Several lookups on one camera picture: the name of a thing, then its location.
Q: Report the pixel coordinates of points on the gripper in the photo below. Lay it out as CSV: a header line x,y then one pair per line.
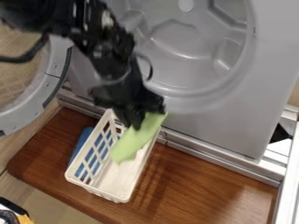
x,y
128,97

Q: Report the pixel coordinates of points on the green cloth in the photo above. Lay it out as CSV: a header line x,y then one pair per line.
x,y
134,138

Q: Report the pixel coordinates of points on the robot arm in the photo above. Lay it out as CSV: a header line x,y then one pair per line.
x,y
91,35

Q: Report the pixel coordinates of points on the blue cloth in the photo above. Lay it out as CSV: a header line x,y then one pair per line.
x,y
80,145

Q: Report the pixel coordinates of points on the washing machine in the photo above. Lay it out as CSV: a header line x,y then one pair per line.
x,y
218,67

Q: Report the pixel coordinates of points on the white basket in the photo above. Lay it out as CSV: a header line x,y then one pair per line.
x,y
113,172

